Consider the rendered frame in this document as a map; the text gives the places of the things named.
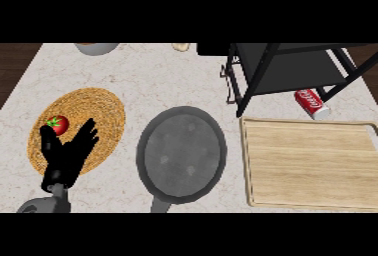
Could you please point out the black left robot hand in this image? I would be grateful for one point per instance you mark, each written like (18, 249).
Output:
(67, 156)

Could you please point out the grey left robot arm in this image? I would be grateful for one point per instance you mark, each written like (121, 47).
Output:
(49, 203)

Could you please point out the black tiered shelf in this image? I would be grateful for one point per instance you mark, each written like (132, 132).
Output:
(290, 70)

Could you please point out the red tomato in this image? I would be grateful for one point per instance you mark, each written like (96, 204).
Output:
(59, 125)

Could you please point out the round woven straw placemat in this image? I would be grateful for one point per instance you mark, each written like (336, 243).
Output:
(93, 110)

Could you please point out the grey frying pan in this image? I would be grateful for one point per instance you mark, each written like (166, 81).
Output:
(182, 156)

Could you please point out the grey bowl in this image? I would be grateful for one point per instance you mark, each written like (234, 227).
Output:
(96, 48)

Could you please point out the pale beige bread piece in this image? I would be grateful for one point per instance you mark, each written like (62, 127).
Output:
(181, 46)

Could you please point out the black appliance block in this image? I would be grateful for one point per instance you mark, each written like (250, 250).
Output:
(213, 48)

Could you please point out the pale wooden cutting board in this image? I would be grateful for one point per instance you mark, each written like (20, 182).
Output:
(310, 163)

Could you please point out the red soda can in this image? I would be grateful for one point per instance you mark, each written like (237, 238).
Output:
(310, 101)

